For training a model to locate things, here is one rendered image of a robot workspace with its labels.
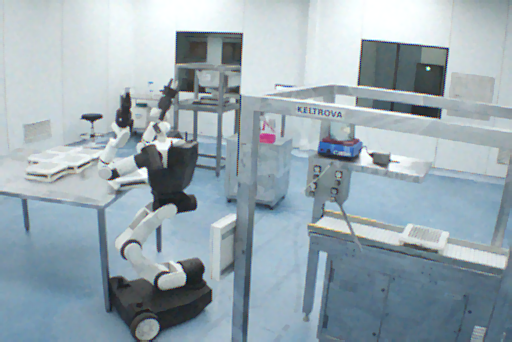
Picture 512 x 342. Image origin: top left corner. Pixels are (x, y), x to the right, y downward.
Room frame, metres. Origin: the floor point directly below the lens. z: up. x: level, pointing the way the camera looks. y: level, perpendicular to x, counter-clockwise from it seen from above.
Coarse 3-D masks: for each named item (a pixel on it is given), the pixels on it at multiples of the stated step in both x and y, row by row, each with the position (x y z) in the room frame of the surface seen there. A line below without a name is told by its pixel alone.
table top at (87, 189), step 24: (0, 168) 3.22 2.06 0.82; (24, 168) 3.26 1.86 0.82; (96, 168) 3.38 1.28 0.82; (144, 168) 3.46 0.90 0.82; (0, 192) 2.72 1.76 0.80; (24, 192) 2.72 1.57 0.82; (48, 192) 2.75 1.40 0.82; (72, 192) 2.79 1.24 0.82; (96, 192) 2.82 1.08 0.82; (120, 192) 2.86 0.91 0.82
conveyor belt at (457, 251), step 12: (336, 228) 2.46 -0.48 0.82; (360, 228) 2.48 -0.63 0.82; (372, 228) 2.48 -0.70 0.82; (348, 240) 2.32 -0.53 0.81; (384, 240) 2.32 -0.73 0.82; (396, 240) 2.32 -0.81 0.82; (444, 252) 2.18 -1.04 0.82; (456, 252) 2.18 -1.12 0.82; (468, 252) 2.18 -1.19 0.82; (480, 252) 2.19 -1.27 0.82; (456, 264) 2.04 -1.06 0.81; (492, 264) 2.04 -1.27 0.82
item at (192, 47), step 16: (176, 32) 8.46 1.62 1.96; (192, 32) 8.35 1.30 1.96; (208, 32) 8.24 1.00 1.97; (224, 32) 8.14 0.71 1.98; (176, 48) 8.45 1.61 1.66; (192, 48) 8.35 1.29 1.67; (208, 48) 8.24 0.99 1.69; (224, 48) 8.14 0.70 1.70; (240, 48) 8.04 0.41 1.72; (224, 64) 8.13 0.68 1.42; (240, 64) 8.03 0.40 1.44; (192, 80) 8.34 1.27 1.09
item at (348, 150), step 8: (320, 144) 2.42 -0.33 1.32; (328, 144) 2.40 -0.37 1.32; (336, 144) 2.39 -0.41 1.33; (344, 144) 2.37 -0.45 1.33; (352, 144) 2.37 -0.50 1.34; (360, 144) 2.46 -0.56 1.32; (320, 152) 2.41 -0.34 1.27; (328, 152) 2.38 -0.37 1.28; (336, 152) 2.37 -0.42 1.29; (344, 152) 2.35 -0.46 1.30; (352, 152) 2.34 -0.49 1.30; (360, 152) 2.50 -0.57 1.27
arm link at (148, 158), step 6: (144, 150) 2.49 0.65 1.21; (150, 150) 2.49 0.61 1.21; (156, 150) 2.52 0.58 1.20; (138, 156) 2.48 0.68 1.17; (144, 156) 2.48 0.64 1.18; (150, 156) 2.48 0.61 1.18; (156, 156) 2.49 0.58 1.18; (138, 162) 2.47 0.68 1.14; (144, 162) 2.47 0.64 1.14; (150, 162) 2.46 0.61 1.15; (156, 162) 2.47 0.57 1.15
